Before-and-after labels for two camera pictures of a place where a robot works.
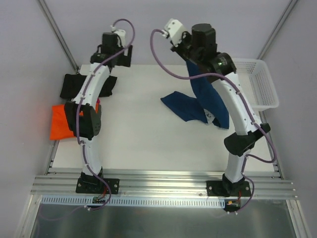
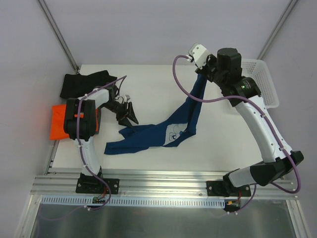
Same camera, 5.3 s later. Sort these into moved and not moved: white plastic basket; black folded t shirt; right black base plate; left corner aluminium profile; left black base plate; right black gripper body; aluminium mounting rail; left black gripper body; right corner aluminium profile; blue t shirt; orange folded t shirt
Moved: right black gripper body; blue t shirt; left black gripper body
Not moved: white plastic basket; left corner aluminium profile; aluminium mounting rail; black folded t shirt; right corner aluminium profile; right black base plate; left black base plate; orange folded t shirt
